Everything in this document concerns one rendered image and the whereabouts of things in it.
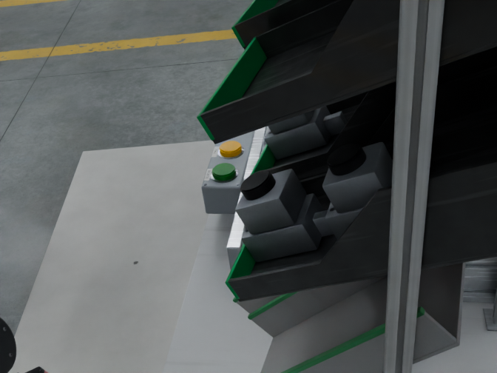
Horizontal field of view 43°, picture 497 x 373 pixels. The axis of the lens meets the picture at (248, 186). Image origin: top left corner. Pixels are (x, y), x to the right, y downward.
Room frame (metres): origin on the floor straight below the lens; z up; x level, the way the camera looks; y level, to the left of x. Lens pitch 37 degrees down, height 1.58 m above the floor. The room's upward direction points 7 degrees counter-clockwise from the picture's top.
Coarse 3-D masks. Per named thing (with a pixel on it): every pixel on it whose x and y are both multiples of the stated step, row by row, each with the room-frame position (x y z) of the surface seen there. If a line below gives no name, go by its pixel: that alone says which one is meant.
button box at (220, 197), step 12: (252, 132) 1.01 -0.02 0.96; (216, 144) 0.98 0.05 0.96; (216, 156) 0.94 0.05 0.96; (240, 156) 0.93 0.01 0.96; (240, 168) 0.90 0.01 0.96; (204, 180) 0.87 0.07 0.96; (216, 180) 0.87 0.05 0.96; (228, 180) 0.86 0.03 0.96; (240, 180) 0.86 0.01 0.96; (204, 192) 0.85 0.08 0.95; (216, 192) 0.85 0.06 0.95; (228, 192) 0.85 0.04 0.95; (204, 204) 0.86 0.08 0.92; (216, 204) 0.85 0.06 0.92; (228, 204) 0.85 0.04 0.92
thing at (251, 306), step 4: (272, 296) 0.52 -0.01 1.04; (276, 296) 0.51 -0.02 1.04; (236, 300) 0.53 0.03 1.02; (248, 300) 0.53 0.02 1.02; (252, 300) 0.53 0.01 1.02; (256, 300) 0.52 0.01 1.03; (260, 300) 0.52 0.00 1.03; (264, 300) 0.52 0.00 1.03; (268, 300) 0.52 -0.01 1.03; (240, 304) 0.53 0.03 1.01; (244, 304) 0.53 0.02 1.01; (248, 304) 0.53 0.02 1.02; (252, 304) 0.53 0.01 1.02; (256, 304) 0.52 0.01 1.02; (260, 304) 0.52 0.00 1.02; (264, 304) 0.52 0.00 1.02; (244, 308) 0.53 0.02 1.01; (248, 308) 0.53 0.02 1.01; (252, 308) 0.53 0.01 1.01; (256, 308) 0.52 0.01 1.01; (248, 312) 0.53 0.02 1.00
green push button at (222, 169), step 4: (220, 164) 0.90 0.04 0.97; (224, 164) 0.90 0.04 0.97; (228, 164) 0.89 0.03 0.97; (216, 168) 0.89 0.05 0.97; (220, 168) 0.89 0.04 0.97; (224, 168) 0.88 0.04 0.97; (228, 168) 0.88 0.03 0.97; (232, 168) 0.88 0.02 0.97; (212, 172) 0.88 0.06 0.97; (216, 172) 0.87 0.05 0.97; (220, 172) 0.87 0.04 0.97; (224, 172) 0.87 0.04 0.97; (228, 172) 0.87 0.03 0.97; (232, 172) 0.87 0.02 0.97; (216, 176) 0.87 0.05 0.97; (220, 176) 0.86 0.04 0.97; (224, 176) 0.86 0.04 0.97; (228, 176) 0.86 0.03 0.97; (232, 176) 0.87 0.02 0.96; (220, 180) 0.86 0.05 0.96; (224, 180) 0.86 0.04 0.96
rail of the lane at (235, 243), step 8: (264, 128) 1.02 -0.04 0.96; (256, 136) 0.99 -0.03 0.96; (264, 136) 1.00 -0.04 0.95; (256, 144) 0.96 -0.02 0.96; (264, 144) 0.97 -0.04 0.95; (256, 152) 0.94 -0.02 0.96; (248, 160) 0.92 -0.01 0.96; (256, 160) 0.91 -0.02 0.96; (248, 168) 0.89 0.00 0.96; (240, 192) 0.83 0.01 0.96; (232, 224) 0.75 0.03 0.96; (240, 224) 0.75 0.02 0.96; (232, 232) 0.73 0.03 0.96; (240, 232) 0.73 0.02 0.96; (232, 240) 0.71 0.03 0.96; (240, 240) 0.71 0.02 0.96; (232, 248) 0.69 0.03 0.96; (240, 248) 0.69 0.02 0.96; (232, 256) 0.69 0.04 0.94; (232, 264) 0.69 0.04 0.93
